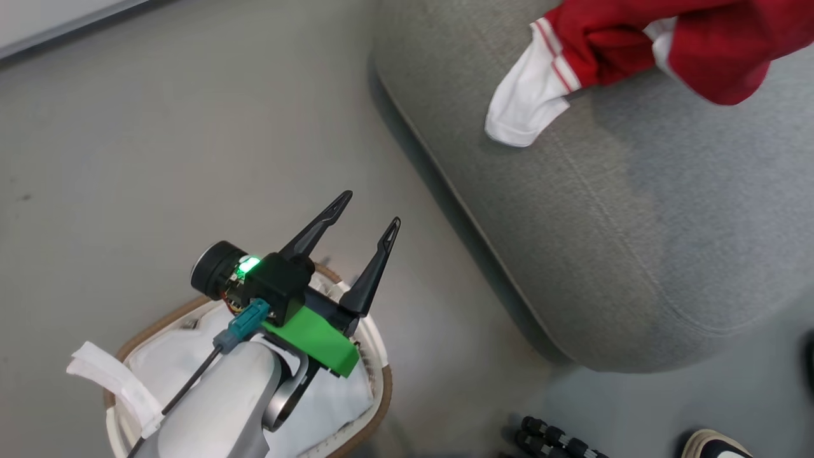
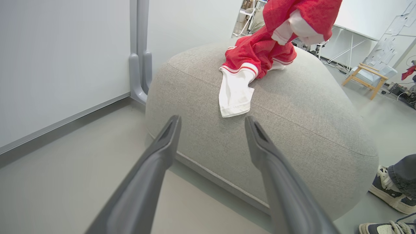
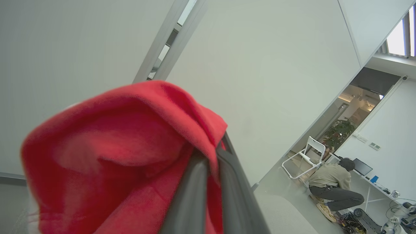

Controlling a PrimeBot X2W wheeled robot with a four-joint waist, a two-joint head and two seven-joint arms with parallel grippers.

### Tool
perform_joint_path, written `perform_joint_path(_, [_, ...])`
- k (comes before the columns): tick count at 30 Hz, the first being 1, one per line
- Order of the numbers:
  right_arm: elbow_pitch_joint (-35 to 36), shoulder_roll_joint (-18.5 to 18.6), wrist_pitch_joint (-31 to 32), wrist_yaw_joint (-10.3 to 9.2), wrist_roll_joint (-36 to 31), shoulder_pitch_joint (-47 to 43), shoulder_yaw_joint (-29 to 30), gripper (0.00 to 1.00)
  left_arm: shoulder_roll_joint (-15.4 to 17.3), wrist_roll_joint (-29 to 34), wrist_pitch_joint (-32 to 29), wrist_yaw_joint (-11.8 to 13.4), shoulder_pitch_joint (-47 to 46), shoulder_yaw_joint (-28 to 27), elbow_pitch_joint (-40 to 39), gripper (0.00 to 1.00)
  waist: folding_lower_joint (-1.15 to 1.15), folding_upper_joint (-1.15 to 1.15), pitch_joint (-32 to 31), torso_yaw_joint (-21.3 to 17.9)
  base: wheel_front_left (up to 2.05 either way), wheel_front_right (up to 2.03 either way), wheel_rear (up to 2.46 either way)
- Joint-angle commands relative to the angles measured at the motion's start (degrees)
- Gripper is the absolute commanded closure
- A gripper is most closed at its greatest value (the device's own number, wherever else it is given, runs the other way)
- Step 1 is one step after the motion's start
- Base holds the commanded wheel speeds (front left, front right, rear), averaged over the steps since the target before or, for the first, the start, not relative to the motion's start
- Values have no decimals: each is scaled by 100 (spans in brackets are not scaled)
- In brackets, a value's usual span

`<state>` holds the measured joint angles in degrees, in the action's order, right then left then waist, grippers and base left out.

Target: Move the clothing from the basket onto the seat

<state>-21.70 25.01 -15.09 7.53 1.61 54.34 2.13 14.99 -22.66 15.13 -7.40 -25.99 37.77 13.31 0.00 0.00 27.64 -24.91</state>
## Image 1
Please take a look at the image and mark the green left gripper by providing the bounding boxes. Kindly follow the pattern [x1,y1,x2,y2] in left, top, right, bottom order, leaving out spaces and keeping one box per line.
[190,190,403,380]

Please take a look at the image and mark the red and white garment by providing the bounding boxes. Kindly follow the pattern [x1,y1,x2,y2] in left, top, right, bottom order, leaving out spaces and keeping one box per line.
[485,0,814,149]

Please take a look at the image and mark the grey fabric sofa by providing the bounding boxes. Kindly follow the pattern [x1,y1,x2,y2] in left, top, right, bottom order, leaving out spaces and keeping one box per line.
[371,0,814,375]

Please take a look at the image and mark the white laundry basket brown rim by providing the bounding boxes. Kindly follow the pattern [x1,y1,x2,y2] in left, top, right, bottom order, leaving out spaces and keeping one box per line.
[102,263,394,458]

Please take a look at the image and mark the black corrugated tube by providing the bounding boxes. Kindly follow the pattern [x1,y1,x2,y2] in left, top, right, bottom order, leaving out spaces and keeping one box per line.
[514,415,612,458]

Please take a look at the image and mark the white and black shoe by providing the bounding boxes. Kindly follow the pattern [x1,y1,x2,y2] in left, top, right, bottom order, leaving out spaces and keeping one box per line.
[680,429,756,458]

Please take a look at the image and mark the black cable teal connector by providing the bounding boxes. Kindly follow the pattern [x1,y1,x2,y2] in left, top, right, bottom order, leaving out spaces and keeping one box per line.
[126,298,272,458]

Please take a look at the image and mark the grey partition bottom rail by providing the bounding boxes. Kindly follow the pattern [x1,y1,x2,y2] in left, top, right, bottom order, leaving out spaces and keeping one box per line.
[0,0,156,62]

